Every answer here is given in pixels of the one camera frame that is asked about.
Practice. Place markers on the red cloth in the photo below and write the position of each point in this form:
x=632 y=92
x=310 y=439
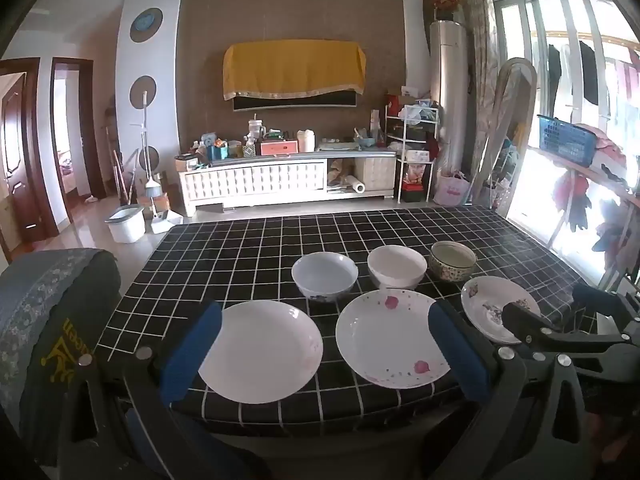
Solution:
x=570 y=187

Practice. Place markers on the white television cabinet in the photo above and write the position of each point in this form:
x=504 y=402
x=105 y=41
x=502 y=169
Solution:
x=250 y=182

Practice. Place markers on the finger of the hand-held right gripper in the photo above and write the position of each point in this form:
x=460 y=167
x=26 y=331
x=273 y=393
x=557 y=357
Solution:
x=605 y=302
x=530 y=327

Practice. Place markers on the brown wooden door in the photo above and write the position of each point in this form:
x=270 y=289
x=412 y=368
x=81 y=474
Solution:
x=20 y=160

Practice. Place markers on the yellow dust cloth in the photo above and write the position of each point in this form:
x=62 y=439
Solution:
x=295 y=67

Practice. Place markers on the plain white bowl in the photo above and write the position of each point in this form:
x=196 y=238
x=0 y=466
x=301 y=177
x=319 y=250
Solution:
x=397 y=265

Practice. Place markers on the artificial flower bunch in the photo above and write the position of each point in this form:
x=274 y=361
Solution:
x=445 y=0

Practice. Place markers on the patterned curtain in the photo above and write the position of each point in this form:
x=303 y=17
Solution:
x=480 y=60

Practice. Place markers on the white paper roll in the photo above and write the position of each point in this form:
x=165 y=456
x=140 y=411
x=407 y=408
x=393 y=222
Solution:
x=357 y=188

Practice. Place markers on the tumbler with straw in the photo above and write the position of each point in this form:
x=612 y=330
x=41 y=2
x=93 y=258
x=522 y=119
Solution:
x=256 y=127

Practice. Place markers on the plain white plate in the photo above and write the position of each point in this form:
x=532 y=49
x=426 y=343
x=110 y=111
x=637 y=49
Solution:
x=270 y=350

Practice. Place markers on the standing air conditioner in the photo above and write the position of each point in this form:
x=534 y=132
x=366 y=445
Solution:
x=447 y=85

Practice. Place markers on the green patterned ceramic bowl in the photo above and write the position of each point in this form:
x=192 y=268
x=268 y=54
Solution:
x=452 y=260

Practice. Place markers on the white bucket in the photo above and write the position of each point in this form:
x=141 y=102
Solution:
x=125 y=225

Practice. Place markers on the black checked tablecloth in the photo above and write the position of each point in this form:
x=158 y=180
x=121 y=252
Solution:
x=250 y=260

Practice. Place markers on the small floral white plate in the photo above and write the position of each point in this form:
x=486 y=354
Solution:
x=482 y=305

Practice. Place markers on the pink speckled white plate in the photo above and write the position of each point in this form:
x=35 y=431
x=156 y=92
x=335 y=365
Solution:
x=385 y=335

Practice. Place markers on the pink bag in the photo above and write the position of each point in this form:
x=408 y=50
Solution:
x=452 y=187

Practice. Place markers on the black hanging garment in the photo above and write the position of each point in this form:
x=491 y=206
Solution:
x=589 y=75

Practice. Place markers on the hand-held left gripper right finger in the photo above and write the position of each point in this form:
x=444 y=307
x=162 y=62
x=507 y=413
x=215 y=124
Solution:
x=460 y=355

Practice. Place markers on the white dustpan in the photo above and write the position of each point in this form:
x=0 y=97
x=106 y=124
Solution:
x=167 y=220

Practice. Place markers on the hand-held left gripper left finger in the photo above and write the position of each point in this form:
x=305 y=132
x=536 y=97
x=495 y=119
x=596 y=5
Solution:
x=192 y=355

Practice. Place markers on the white plastic jug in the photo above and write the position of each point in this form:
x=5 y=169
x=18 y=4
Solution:
x=306 y=141

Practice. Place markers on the pink box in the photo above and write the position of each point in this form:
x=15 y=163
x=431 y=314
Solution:
x=277 y=147

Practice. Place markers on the blue plastic basket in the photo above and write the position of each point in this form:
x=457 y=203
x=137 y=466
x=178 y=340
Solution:
x=565 y=140

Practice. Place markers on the white mop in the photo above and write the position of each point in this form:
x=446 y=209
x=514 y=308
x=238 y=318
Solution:
x=145 y=150

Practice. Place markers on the white bowl with blue pattern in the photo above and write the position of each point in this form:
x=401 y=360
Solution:
x=325 y=272

